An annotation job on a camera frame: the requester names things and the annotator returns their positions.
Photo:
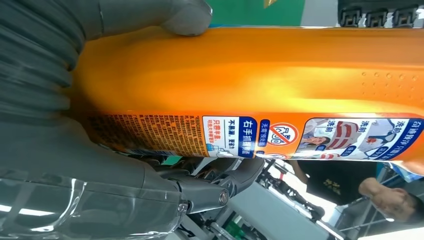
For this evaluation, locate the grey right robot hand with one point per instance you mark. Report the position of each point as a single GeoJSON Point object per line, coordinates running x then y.
{"type": "Point", "coordinates": [99, 185]}

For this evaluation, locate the white robot stand machine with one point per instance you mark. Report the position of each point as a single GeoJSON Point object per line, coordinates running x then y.
{"type": "Point", "coordinates": [265, 212]}

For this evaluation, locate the standing person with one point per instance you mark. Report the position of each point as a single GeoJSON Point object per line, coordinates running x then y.
{"type": "Point", "coordinates": [334, 182]}

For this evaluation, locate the yellow taped cardboard box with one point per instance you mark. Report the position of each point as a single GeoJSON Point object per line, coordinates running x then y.
{"type": "Point", "coordinates": [269, 2]}

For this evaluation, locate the black slotted object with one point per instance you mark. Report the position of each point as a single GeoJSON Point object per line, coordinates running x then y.
{"type": "Point", "coordinates": [377, 15]}

